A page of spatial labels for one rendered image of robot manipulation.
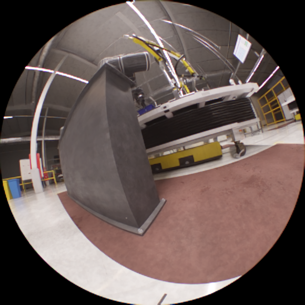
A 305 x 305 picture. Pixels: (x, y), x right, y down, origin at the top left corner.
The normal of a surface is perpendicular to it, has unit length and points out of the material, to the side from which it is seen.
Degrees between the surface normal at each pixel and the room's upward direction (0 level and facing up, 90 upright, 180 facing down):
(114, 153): 90
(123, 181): 90
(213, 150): 90
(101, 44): 175
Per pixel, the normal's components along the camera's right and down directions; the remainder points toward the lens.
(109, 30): 0.22, 0.97
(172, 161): -0.43, 0.07
